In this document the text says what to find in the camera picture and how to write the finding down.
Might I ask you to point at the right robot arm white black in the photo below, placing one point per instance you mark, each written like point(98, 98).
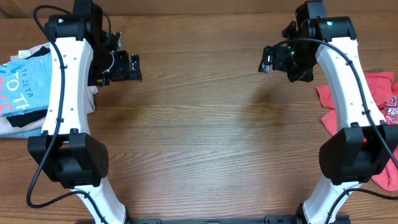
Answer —
point(364, 143)

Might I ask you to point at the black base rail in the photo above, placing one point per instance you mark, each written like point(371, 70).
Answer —
point(217, 221)

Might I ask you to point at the folded light blue denim garment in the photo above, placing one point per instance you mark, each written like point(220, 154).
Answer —
point(23, 134)

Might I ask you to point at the light blue printed t-shirt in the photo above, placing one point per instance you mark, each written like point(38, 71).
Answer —
point(25, 85)

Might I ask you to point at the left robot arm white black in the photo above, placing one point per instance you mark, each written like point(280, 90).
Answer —
point(83, 55)

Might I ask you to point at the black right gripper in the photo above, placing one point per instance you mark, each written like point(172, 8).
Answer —
point(305, 74)

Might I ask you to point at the folded black shirt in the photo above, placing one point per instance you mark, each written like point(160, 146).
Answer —
point(27, 118)

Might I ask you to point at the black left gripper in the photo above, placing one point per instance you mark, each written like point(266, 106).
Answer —
point(123, 72)

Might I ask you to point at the cardboard back panel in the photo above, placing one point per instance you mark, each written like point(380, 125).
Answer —
point(24, 8)

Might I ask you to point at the red printed t-shirt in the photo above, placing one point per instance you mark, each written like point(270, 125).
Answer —
point(384, 92)

